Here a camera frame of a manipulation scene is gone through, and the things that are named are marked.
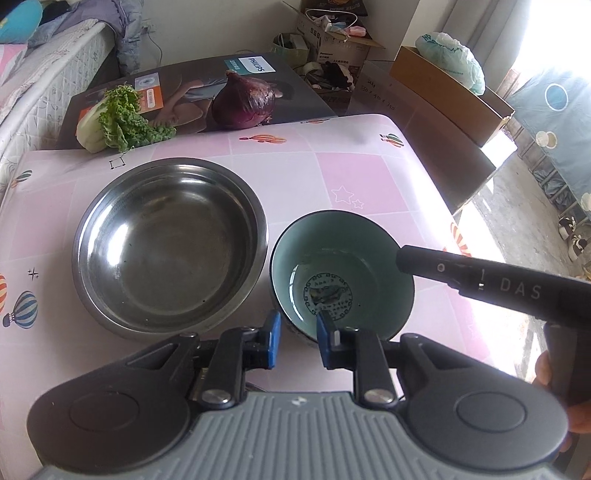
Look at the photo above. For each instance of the teal blanket with yellow spots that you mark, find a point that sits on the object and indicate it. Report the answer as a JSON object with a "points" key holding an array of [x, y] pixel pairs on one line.
{"points": [[16, 18]]}

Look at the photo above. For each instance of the teal ceramic bowl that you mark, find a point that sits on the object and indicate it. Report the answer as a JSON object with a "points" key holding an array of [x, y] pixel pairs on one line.
{"points": [[341, 249]]}

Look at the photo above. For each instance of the green paper bag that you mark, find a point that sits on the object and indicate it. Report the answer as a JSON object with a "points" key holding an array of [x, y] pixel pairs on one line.
{"points": [[291, 50]]}

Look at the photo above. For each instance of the pink cloth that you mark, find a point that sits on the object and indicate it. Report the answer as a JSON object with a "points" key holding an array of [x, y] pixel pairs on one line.
{"points": [[9, 60]]}

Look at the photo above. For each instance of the pile of colourful clothes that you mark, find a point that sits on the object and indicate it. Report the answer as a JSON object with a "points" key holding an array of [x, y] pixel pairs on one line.
{"points": [[55, 78]]}

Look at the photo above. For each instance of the grey cloth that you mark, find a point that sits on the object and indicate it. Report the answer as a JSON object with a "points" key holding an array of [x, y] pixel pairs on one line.
{"points": [[92, 23]]}

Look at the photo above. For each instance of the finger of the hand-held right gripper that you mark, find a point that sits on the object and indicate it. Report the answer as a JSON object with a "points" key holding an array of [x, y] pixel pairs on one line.
{"points": [[425, 263]]}

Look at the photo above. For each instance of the white green plastic bag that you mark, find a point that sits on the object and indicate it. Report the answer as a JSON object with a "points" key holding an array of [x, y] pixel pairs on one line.
{"points": [[455, 57]]}

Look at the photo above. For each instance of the blue cloth with circle print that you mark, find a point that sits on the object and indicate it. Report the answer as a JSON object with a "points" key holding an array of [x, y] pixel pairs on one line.
{"points": [[554, 124]]}

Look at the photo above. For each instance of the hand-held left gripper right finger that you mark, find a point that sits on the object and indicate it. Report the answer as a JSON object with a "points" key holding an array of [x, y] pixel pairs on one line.
{"points": [[327, 346]]}

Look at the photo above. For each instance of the open cardboard box with clutter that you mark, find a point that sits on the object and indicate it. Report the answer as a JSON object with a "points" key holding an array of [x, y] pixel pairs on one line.
{"points": [[341, 46]]}

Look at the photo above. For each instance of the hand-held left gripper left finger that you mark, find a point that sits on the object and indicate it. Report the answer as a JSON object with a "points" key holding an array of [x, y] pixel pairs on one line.
{"points": [[273, 339]]}

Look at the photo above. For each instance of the stainless steel bowl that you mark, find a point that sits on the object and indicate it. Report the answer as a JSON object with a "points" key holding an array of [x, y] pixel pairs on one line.
{"points": [[171, 240]]}

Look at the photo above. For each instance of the large flat cardboard box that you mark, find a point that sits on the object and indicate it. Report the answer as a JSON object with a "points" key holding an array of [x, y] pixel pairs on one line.
{"points": [[443, 97]]}

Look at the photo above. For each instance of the dark printed product box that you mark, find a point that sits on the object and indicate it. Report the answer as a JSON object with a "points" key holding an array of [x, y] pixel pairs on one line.
{"points": [[184, 92]]}

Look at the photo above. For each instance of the red onion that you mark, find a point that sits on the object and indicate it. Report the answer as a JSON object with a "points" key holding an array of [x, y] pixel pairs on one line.
{"points": [[247, 101]]}

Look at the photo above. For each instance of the person's right hand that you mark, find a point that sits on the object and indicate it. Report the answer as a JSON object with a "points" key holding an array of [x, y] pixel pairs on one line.
{"points": [[542, 374]]}

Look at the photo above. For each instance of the pink printed tablecloth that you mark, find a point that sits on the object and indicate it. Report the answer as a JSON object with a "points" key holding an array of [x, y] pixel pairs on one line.
{"points": [[369, 161]]}

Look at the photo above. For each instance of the black and white shoe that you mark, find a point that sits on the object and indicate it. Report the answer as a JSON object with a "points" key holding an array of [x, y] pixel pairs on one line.
{"points": [[566, 227], [577, 247]]}

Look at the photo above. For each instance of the green leafy cabbage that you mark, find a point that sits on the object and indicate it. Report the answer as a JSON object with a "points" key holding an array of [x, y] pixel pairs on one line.
{"points": [[120, 120]]}

